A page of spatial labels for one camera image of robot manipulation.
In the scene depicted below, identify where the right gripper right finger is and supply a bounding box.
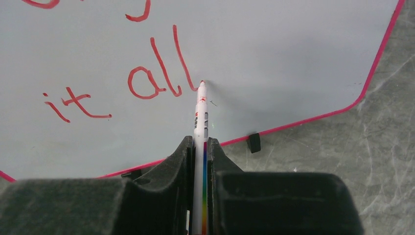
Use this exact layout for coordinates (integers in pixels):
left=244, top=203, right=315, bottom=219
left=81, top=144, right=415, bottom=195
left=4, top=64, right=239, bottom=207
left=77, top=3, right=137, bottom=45
left=207, top=138, right=365, bottom=235

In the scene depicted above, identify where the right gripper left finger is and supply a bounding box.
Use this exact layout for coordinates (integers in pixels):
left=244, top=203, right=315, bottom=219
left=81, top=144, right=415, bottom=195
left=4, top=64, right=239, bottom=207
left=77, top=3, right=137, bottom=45
left=0, top=136, right=193, bottom=235

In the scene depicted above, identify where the white red whiteboard marker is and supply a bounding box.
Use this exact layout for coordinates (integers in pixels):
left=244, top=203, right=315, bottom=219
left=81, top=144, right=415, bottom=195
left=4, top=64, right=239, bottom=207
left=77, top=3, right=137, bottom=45
left=189, top=80, right=208, bottom=235

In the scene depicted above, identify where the pink-framed whiteboard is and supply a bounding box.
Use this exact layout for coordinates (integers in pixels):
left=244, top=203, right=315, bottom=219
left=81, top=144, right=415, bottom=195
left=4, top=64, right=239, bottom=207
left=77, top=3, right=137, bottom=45
left=0, top=0, right=403, bottom=180

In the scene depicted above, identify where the wire whiteboard stand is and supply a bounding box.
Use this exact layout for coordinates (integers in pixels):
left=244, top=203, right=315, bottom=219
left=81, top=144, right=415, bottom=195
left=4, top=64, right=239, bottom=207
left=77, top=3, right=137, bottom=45
left=120, top=133, right=261, bottom=180

